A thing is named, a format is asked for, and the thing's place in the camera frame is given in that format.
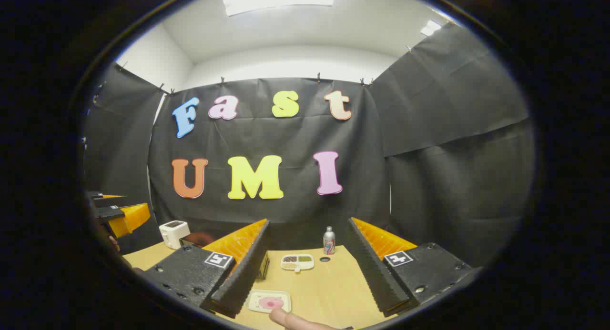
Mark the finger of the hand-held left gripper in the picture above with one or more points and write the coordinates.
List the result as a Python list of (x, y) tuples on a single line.
[(107, 195), (128, 218)]

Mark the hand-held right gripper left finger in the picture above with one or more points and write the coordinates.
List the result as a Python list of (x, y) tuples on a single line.
[(245, 268)]

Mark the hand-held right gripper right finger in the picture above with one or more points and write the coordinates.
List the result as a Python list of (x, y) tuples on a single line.
[(369, 263)]

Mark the cream plate with pink food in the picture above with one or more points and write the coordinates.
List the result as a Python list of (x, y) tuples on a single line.
[(269, 301)]

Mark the silver printed drink bottle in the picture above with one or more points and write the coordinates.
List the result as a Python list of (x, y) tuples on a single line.
[(329, 242)]

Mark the small white appliance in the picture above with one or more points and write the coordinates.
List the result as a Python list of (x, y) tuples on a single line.
[(174, 234)]

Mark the white divided snack plate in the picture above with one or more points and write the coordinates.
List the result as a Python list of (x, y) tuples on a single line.
[(297, 261)]

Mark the small ceiling light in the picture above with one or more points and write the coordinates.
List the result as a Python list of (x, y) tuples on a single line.
[(431, 28)]

